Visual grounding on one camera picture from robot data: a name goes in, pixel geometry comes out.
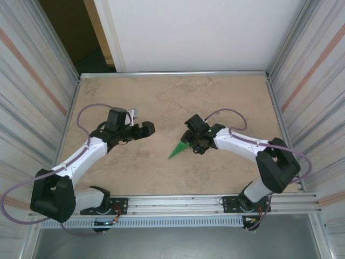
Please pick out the aluminium table frame bar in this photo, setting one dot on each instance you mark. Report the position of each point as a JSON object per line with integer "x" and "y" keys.
{"x": 275, "y": 102}
{"x": 74, "y": 102}
{"x": 175, "y": 74}

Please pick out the beige wooden door frame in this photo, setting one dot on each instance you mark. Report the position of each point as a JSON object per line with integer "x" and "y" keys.
{"x": 99, "y": 29}

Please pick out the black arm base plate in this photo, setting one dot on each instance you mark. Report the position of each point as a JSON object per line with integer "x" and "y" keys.
{"x": 231, "y": 203}
{"x": 120, "y": 206}

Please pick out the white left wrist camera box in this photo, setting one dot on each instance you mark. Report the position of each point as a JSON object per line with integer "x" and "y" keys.
{"x": 131, "y": 118}

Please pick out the long aluminium mounting rail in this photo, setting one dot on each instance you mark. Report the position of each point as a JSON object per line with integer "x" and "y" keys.
{"x": 175, "y": 205}

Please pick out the green square paper sheet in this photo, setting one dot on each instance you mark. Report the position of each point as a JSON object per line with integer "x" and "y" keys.
{"x": 178, "y": 151}

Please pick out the black electronics module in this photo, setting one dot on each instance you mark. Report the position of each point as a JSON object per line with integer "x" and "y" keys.
{"x": 102, "y": 226}
{"x": 252, "y": 222}

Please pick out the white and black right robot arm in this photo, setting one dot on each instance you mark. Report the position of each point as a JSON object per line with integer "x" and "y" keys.
{"x": 237, "y": 140}

